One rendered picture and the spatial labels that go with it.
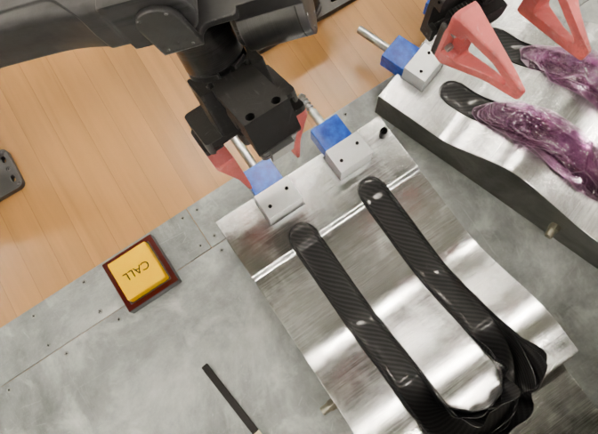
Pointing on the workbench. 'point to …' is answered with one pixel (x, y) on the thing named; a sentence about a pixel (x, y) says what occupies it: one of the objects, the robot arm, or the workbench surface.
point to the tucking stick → (230, 399)
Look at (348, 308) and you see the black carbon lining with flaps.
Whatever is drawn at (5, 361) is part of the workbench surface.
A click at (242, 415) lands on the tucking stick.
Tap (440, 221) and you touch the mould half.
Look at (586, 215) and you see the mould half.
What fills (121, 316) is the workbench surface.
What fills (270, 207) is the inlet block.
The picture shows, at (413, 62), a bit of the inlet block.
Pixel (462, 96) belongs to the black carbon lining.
